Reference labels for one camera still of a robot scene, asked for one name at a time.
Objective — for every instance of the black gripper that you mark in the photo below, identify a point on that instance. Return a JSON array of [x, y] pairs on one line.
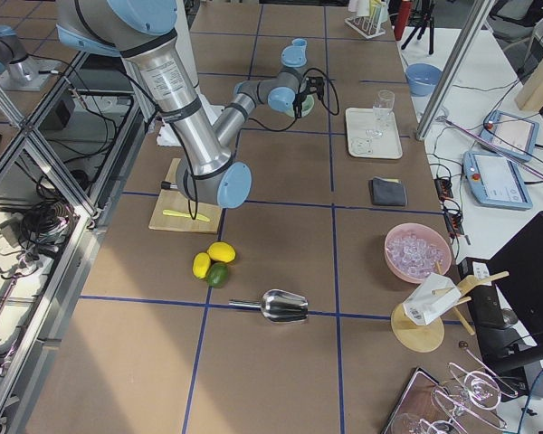
[[300, 100]]

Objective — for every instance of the mint green bowl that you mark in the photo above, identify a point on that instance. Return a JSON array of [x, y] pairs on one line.
[[307, 106]]

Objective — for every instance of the metal ice scoop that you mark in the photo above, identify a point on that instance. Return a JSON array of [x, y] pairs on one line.
[[278, 306]]

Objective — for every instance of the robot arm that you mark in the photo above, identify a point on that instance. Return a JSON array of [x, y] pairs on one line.
[[144, 33], [18, 69]]

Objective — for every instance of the pink bowl with ice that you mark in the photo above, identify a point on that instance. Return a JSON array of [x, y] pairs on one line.
[[413, 251]]

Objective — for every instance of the blue cup on table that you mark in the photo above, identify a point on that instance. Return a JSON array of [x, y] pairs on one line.
[[299, 48]]

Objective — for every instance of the cream serving tray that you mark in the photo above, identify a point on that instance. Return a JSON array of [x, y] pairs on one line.
[[358, 121]]

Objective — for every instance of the clear wine glass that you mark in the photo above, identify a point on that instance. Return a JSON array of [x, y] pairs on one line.
[[382, 110]]

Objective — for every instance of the red cylinder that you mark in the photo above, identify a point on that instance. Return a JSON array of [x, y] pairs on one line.
[[402, 18]]

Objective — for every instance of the black tripod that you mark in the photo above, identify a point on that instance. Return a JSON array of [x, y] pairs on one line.
[[426, 22]]

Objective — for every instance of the yellow lemon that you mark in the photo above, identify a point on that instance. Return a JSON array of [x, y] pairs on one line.
[[201, 265], [222, 252]]

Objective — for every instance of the wooden cutting board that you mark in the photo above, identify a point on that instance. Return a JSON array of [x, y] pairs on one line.
[[174, 200]]

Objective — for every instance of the yellow plastic knife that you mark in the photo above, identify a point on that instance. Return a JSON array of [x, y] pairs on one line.
[[193, 216]]

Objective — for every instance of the green lime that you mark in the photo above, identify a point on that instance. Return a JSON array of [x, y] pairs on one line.
[[217, 275]]

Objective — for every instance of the near blue teach pendant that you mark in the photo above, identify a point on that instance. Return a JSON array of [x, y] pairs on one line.
[[495, 181]]

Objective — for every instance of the blue teach pendant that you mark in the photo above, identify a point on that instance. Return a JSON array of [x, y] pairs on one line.
[[495, 181], [512, 134]]

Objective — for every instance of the far blue teach pendant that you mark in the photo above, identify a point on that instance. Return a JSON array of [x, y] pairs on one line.
[[512, 134]]

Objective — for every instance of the wooden stand with paper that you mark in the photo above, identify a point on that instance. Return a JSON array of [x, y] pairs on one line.
[[417, 324]]

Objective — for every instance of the black monitor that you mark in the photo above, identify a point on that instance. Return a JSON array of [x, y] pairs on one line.
[[522, 258]]

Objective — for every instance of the black tray with glasses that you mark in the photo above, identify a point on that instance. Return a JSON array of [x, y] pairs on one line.
[[466, 402]]

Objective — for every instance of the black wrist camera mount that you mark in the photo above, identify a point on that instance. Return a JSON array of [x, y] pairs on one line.
[[315, 85]]

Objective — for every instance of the white wire cup rack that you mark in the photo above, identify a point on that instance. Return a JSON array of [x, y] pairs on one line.
[[368, 17]]

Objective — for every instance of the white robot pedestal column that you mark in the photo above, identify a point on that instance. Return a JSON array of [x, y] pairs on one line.
[[166, 136]]

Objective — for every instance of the black handled knife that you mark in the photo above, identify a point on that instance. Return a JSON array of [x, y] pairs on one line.
[[168, 186]]

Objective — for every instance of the aluminium frame post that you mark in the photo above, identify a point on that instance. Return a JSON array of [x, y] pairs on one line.
[[474, 22]]

